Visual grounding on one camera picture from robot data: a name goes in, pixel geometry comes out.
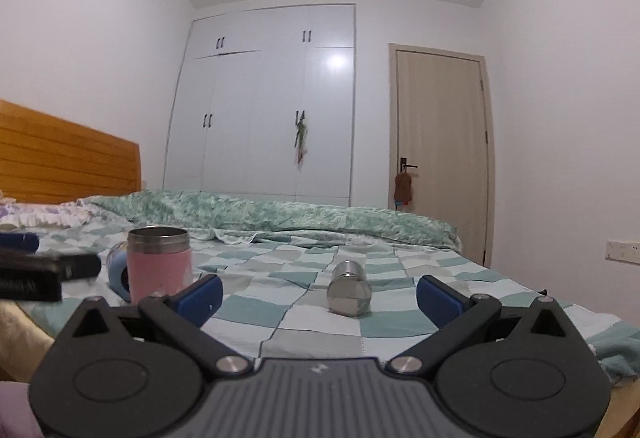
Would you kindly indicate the stainless steel cup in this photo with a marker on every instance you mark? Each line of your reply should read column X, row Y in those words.
column 348, row 293

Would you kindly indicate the wooden headboard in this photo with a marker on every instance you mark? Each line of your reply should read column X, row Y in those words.
column 65, row 157

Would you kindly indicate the pink cup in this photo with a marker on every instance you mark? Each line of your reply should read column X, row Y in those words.
column 159, row 265

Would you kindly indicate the green floral quilt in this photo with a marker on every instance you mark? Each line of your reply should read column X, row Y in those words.
column 280, row 215

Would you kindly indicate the green hanging ornament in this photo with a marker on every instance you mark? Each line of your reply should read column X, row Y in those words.
column 301, row 137

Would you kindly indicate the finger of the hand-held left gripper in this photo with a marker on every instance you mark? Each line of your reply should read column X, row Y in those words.
column 20, row 241
column 75, row 266

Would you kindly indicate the yellow cloth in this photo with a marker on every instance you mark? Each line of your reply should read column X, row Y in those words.
column 22, row 343

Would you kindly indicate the white wardrobe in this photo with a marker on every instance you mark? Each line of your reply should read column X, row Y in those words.
column 260, row 117

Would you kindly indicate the beige wooden door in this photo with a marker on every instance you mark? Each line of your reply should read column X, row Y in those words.
column 440, row 142

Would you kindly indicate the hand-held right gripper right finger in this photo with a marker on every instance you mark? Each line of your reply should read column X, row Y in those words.
column 436, row 302

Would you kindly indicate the ruffled pillow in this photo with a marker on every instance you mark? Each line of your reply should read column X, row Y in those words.
column 45, row 214

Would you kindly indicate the checked bedsheet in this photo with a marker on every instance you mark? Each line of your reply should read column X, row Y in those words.
column 300, row 288

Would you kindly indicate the white wall socket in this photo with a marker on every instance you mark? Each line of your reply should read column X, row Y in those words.
column 622, row 251

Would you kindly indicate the purple cloth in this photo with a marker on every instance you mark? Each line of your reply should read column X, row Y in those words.
column 17, row 410

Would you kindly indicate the brown hanging pouch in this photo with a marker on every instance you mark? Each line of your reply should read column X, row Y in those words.
column 403, row 188

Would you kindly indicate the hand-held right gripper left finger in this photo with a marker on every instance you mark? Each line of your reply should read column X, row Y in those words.
column 199, row 299

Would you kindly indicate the blue cup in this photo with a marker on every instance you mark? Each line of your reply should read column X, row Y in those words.
column 118, row 270

